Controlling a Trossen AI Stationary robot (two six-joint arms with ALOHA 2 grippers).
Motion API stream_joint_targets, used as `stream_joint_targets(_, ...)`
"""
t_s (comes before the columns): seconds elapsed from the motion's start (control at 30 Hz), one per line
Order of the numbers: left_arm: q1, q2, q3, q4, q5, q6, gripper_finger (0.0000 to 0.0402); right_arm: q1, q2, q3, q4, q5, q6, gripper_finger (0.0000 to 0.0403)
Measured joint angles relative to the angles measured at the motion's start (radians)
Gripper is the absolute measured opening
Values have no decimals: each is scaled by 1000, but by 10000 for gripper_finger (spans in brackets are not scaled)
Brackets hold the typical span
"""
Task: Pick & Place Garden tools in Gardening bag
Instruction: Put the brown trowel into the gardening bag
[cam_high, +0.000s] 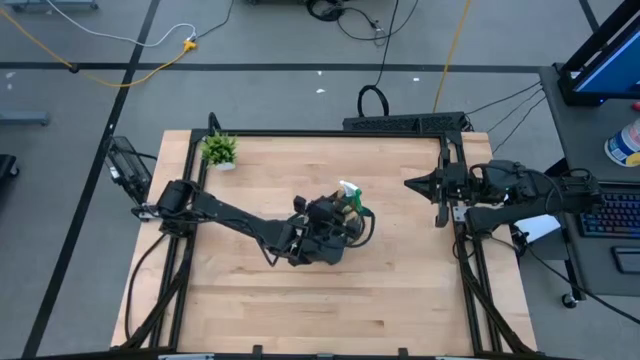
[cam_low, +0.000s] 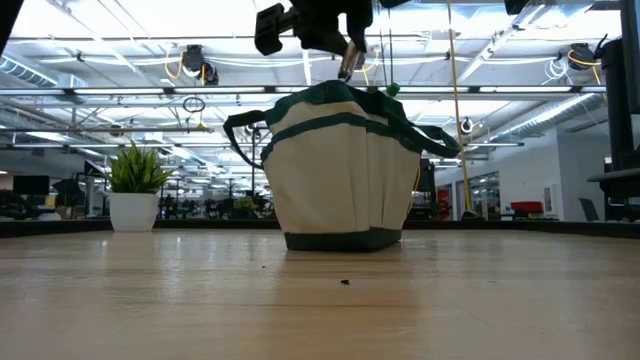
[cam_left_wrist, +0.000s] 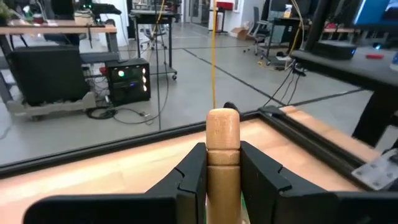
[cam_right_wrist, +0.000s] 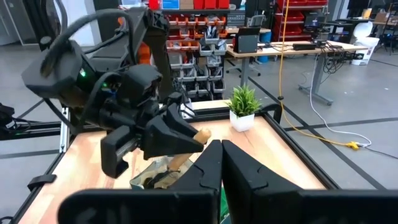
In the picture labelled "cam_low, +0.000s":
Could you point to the black table clamp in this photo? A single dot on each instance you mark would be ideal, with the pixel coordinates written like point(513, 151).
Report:
point(471, 216)

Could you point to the silver ventilation duct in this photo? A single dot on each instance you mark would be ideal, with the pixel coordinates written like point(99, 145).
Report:
point(25, 72)
point(550, 117)

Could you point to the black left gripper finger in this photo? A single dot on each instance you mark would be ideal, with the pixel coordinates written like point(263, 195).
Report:
point(361, 20)

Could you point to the long ceiling light strip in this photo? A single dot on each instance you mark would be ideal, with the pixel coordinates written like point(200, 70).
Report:
point(165, 91)
point(525, 89)

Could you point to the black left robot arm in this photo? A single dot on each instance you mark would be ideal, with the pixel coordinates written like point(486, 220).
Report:
point(7, 20)

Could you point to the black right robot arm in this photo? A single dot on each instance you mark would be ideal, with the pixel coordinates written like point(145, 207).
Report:
point(617, 100)

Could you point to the black monitor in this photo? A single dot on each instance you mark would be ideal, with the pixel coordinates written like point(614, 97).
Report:
point(31, 185)

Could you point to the green plant in white pot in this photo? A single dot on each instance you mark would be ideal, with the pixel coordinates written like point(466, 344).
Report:
point(134, 212)

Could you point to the cream green canvas gardening bag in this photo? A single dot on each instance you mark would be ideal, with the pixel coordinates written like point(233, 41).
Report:
point(340, 175)

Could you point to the red box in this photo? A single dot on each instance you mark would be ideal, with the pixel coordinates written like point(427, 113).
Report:
point(526, 207)

